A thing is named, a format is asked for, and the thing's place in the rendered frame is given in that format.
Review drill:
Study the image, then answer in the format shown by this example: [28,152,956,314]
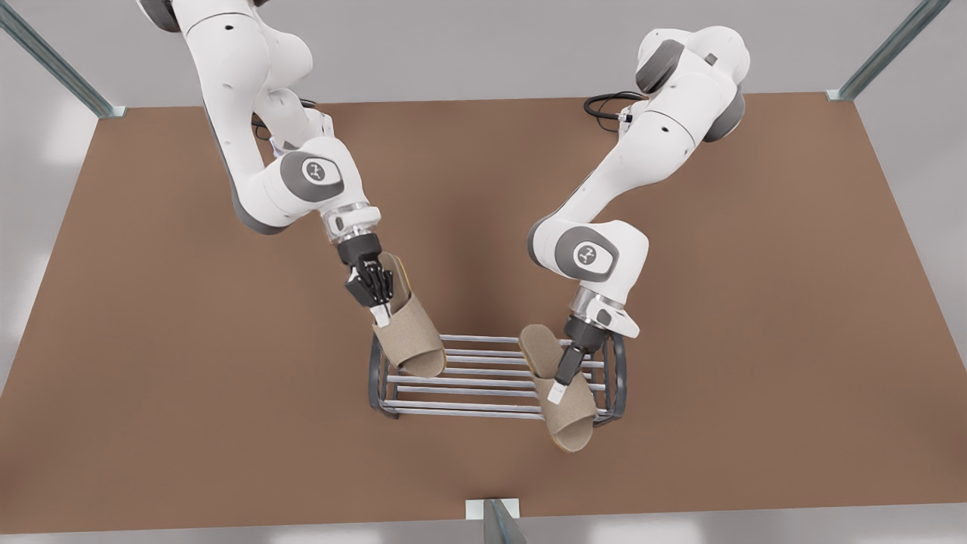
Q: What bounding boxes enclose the tan slipper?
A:
[518,324,597,454]
[371,252,448,379]

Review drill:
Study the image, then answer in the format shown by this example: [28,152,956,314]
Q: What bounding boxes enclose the grey metal shoe rack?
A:
[368,331,629,422]

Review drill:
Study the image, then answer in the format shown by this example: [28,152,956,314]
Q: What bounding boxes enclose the silver frame post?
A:
[0,4,126,119]
[826,0,953,102]
[465,498,529,544]

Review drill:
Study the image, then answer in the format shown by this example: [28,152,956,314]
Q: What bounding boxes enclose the black cable loop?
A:
[583,91,647,127]
[251,97,320,150]

